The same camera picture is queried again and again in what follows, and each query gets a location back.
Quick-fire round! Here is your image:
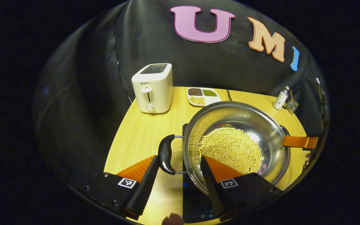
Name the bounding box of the wire mesh holder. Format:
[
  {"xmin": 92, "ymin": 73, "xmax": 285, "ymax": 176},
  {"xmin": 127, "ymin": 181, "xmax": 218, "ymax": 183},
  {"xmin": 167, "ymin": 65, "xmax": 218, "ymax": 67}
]
[{"xmin": 282, "ymin": 97, "xmax": 299, "ymax": 114}]

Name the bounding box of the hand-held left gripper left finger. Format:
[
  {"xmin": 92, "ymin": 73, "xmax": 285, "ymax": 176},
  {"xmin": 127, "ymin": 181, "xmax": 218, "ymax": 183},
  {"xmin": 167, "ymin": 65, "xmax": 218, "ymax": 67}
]
[{"xmin": 85, "ymin": 155, "xmax": 160, "ymax": 220}]

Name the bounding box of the black induction cooktop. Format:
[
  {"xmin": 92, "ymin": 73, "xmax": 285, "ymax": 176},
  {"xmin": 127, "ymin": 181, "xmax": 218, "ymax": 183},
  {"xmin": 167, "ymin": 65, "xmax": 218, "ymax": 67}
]
[{"xmin": 182, "ymin": 123, "xmax": 290, "ymax": 224}]

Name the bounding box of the stainless steel pot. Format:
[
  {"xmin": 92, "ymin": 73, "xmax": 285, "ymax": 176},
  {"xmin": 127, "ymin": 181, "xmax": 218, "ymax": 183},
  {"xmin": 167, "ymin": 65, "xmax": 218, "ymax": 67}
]
[{"xmin": 158, "ymin": 101, "xmax": 291, "ymax": 196}]

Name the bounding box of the pile of yellow soybeans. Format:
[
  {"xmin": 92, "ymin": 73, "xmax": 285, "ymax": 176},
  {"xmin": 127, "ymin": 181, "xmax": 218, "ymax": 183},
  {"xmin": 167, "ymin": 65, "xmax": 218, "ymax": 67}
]
[{"xmin": 198, "ymin": 127, "xmax": 264, "ymax": 175}]

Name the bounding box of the white toaster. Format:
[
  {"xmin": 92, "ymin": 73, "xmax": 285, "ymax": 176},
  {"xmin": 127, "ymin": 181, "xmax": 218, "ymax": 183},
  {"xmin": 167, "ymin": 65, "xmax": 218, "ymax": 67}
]
[{"xmin": 131, "ymin": 63, "xmax": 173, "ymax": 114}]

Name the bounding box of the white divided plate of beans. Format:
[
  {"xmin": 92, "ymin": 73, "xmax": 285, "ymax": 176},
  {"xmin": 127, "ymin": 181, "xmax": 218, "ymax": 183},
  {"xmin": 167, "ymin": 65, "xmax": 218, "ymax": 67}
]
[{"xmin": 187, "ymin": 87, "xmax": 222, "ymax": 107}]

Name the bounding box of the clear bottle with pink label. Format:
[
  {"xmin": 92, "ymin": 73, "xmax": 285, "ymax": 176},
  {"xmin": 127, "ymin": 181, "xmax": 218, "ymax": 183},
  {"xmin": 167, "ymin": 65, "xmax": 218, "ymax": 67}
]
[{"xmin": 273, "ymin": 86, "xmax": 290, "ymax": 110}]

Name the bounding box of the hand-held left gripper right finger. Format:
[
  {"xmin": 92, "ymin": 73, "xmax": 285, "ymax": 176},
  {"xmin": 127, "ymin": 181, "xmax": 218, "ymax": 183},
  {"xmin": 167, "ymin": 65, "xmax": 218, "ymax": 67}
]
[{"xmin": 200, "ymin": 155, "xmax": 283, "ymax": 221}]

